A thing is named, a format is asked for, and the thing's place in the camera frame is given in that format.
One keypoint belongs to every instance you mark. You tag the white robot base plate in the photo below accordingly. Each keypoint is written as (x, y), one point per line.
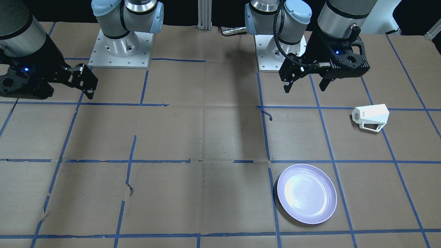
(130, 52)
(269, 57)

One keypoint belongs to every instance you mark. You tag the silver metal connector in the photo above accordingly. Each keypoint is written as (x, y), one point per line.
(232, 31)

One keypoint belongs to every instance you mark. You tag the aluminium profile post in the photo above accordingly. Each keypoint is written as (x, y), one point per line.
(204, 15)

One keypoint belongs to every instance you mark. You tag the white angular cup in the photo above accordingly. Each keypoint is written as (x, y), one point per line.
(371, 117)

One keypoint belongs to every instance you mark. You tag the lavender plate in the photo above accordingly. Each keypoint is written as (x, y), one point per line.
(307, 194)

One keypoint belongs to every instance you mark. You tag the black gripper, cup side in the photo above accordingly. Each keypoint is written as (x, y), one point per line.
(317, 47)

